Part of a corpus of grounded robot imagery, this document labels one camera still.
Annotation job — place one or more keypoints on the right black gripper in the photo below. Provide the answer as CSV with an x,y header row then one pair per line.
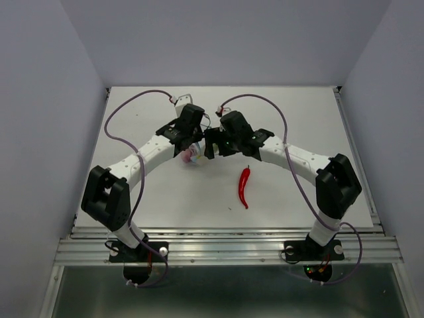
x,y
215,134

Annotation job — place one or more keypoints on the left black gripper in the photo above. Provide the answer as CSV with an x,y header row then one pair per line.
x,y
199,136

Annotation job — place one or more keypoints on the clear zip top bag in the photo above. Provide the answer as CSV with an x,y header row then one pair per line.
x,y
198,148

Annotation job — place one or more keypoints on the purple onion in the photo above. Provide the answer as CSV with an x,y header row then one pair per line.
x,y
188,156

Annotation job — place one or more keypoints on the red chili pepper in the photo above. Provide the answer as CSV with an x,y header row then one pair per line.
x,y
244,176

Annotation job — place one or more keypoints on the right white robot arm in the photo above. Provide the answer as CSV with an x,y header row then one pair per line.
x,y
336,183

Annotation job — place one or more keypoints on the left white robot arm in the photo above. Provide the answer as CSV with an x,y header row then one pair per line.
x,y
107,194

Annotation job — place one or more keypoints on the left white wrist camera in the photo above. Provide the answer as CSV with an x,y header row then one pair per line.
x,y
181,102

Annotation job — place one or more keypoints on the aluminium rail frame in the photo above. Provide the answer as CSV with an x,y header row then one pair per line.
x,y
317,122

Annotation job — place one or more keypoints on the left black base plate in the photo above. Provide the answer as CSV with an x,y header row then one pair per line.
x,y
121,253

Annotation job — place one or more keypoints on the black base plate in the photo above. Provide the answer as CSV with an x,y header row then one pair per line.
x,y
121,253
308,251

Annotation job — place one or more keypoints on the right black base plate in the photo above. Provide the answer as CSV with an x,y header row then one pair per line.
x,y
308,251

